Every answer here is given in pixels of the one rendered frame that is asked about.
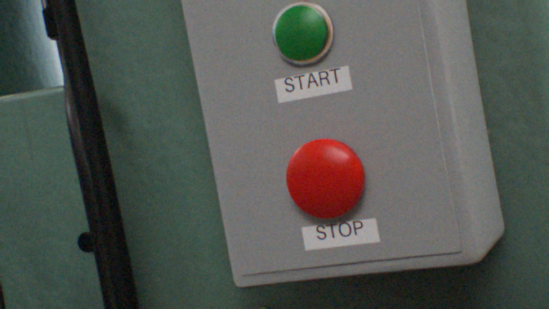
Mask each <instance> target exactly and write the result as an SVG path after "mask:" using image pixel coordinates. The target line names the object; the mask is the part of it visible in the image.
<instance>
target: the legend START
mask: <svg viewBox="0 0 549 309"><path fill-rule="evenodd" d="M275 86H276V90H277V95H278V98H279V103H280V102H285V101H292V100H296V99H301V98H306V97H311V96H319V95H323V94H329V93H333V92H341V91H346V90H350V89H352V82H351V78H350V70H349V66H345V67H340V68H336V69H328V70H323V71H319V72H314V73H310V74H302V75H298V76H293V77H289V78H281V79H277V80H275Z"/></svg>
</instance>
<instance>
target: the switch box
mask: <svg viewBox="0 0 549 309"><path fill-rule="evenodd" d="M297 1H309V2H314V3H316V4H318V5H320V6H321V7H322V8H323V9H324V10H325V11H326V12H327V13H328V14H329V16H330V18H331V20H332V22H333V27H334V39H333V44H332V47H331V48H330V50H329V52H328V54H327V55H326V56H325V57H324V58H323V59H322V60H320V61H318V62H316V63H315V64H312V65H294V64H291V63H289V62H287V61H286V60H285V59H284V58H283V57H282V56H281V55H280V54H279V53H278V51H277V49H276V47H275V44H274V40H273V26H274V23H275V19H276V17H277V15H278V14H279V13H280V12H281V10H283V9H284V8H285V7H286V6H287V5H289V4H290V3H293V2H297ZM181 3H182V7H183V12H184V17H185V25H186V29H187V34H188V39H189V42H190V48H191V52H192V57H193V62H194V69H195V74H196V79H197V83H198V87H199V95H200V100H201V105H202V109H203V117H204V122H205V126H206V131H207V135H208V144H209V147H210V152H211V156H212V165H213V169H214V174H215V178H216V187H217V191H218V195H219V200H220V204H221V212H222V216H223V222H224V226H225V238H226V243H227V248H228V252H229V257H230V265H231V270H232V274H233V279H234V282H235V284H236V286H238V287H241V288H245V289H246V288H254V287H261V286H269V285H277V284H291V283H298V282H306V281H313V280H328V279H336V278H343V277H351V276H358V275H373V274H381V273H388V272H390V273H396V272H404V271H418V270H426V269H434V268H442V267H450V266H451V267H457V266H472V265H475V264H476V263H477V262H480V261H481V259H482V258H483V257H484V256H485V254H486V253H487V252H488V251H489V250H490V249H491V248H492V247H493V246H494V245H495V244H496V243H497V242H498V240H499V239H500V238H501V237H502V235H503V232H504V229H505V226H504V221H503V216H502V212H501V207H500V203H499V198H498V188H497V182H496V177H495V172H494V168H493V159H492V154H491V149H490V144H489V140H488V135H487V130H486V125H485V120H484V111H483V106H482V101H481V96H480V87H479V85H480V83H479V78H478V73H477V68H476V62H475V53H474V49H473V44H472V39H471V30H470V25H469V20H468V14H467V9H466V0H181ZM345 66H349V70H350V78H351V82H352V89H350V90H346V91H341V92H333V93H329V94H323V95H319V96H311V97H306V98H301V99H296V100H292V101H285V102H280V103H279V98H278V95H277V90H276V86H275V80H277V79H281V78H289V77H293V76H298V75H302V74H310V73H314V72H319V71H323V70H328V69H336V68H340V67H345ZM318 139H333V140H337V141H339V142H341V143H343V144H346V145H348V146H349V147H350V148H351V149H352V150H353V151H354V152H355V153H356V154H357V155H358V157H359V159H360V161H361V163H362V165H363V168H364V177H365V181H364V191H363V194H362V195H361V197H360V199H359V201H358V202H357V203H356V204H355V206H354V207H353V208H351V209H350V210H349V211H347V212H346V213H344V214H342V215H341V216H338V217H333V218H319V217H314V216H311V215H310V214H308V213H306V212H304V211H303V210H301V209H300V208H299V207H298V206H297V205H296V204H295V202H294V201H293V199H292V197H291V196H290V194H289V192H288V188H287V184H286V171H287V166H288V162H289V160H290V159H291V157H292V155H293V153H294V152H295V151H296V150H297V149H298V148H299V147H300V146H302V145H305V144H306V143H308V142H310V141H315V140H318ZM369 218H375V219H376V223H377V233H379V237H380V242H374V243H366V244H354V245H347V246H340V247H333V248H326V249H313V250H305V245H304V240H303V236H302V231H301V228H302V227H308V226H319V225H326V224H333V223H338V222H351V221H356V220H363V219H369Z"/></svg>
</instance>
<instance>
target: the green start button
mask: <svg viewBox="0 0 549 309"><path fill-rule="evenodd" d="M333 39H334V27H333V22H332V20H331V18H330V16H329V14H328V13H327V12H326V11H325V10H324V9H323V8H322V7H321V6H320V5H318V4H316V3H314V2H309V1H297V2H293V3H290V4H289V5H287V6H286V7H285V8H284V9H283V10H281V12H280V13H279V14H278V15H277V17H276V19H275V21H274V26H273V40H274V45H275V47H276V49H277V51H278V53H279V54H280V55H281V56H282V57H283V58H284V59H285V60H286V61H287V62H289V63H291V64H294V65H312V64H315V63H316V62H318V61H320V60H322V59H323V58H324V57H325V56H326V55H327V54H328V52H329V50H330V48H331V47H332V44H333Z"/></svg>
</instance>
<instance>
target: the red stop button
mask: <svg viewBox="0 0 549 309"><path fill-rule="evenodd" d="M364 181H365V177H364V168H363V165H362V163H361V161H360V159H359V157H358V155H357V154H356V153H355V152H354V151H353V150H352V149H351V148H350V147H349V146H348V145H346V144H343V143H341V142H339V141H337V140H333V139H318V140H315V141H310V142H308V143H306V144H305V145H302V146H300V147H299V148H298V149H297V150H296V151H295V152H294V153H293V155H292V157H291V159H290V160H289V162H288V166H287V171H286V184H287V188H288V192H289V194H290V196H291V197H292V199H293V201H294V202H295V204H296V205H297V206H298V207H299V208H300V209H301V210H303V211H304V212H306V213H308V214H310V215H311V216H314V217H319V218H333V217H338V216H341V215H342V214H344V213H346V212H347V211H349V210H350V209H351V208H353V207H354V206H355V204H356V203H357V202H358V201H359V199H360V197H361V195H362V194H363V191H364Z"/></svg>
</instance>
